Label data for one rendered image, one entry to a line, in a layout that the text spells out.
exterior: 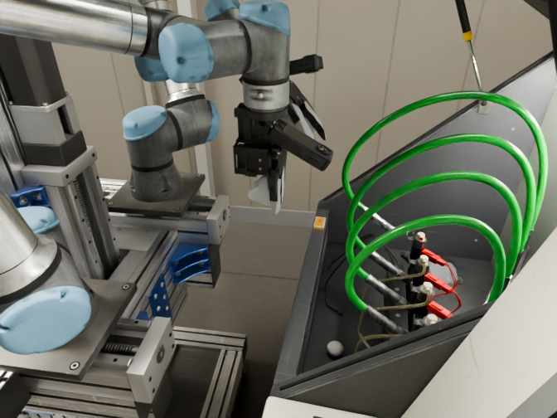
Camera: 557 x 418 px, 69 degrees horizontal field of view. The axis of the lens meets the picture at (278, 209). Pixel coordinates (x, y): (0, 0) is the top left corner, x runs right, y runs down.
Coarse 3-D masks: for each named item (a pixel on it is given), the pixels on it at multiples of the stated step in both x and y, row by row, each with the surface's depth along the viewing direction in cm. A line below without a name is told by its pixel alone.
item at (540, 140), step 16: (432, 96) 72; (448, 96) 71; (464, 96) 70; (480, 96) 70; (496, 96) 69; (400, 112) 74; (528, 112) 70; (544, 144) 72; (544, 160) 73; (544, 176) 75; (352, 192) 86; (544, 192) 76
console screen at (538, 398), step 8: (552, 376) 36; (544, 384) 37; (552, 384) 36; (536, 392) 37; (544, 392) 36; (552, 392) 35; (528, 400) 38; (536, 400) 37; (544, 400) 36; (552, 400) 35; (520, 408) 39; (528, 408) 38; (536, 408) 36; (544, 408) 36; (552, 408) 35; (512, 416) 39; (520, 416) 38; (528, 416) 37; (536, 416) 36; (544, 416) 35; (552, 416) 34
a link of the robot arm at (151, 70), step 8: (128, 0) 90; (136, 0) 92; (136, 56) 84; (136, 64) 85; (144, 64) 82; (152, 64) 81; (160, 64) 82; (144, 72) 83; (152, 72) 82; (160, 72) 83; (152, 80) 84; (160, 80) 86
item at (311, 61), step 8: (304, 56) 79; (312, 56) 78; (320, 56) 80; (296, 64) 79; (304, 64) 79; (312, 64) 78; (320, 64) 79; (296, 72) 80; (304, 72) 83; (312, 72) 80
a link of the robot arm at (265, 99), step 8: (288, 80) 64; (248, 88) 63; (256, 88) 62; (264, 88) 62; (272, 88) 62; (280, 88) 62; (288, 88) 65; (248, 96) 64; (256, 96) 63; (264, 96) 63; (272, 96) 63; (280, 96) 63; (288, 96) 66; (248, 104) 64; (256, 104) 63; (264, 104) 63; (272, 104) 63; (280, 104) 64; (264, 112) 64
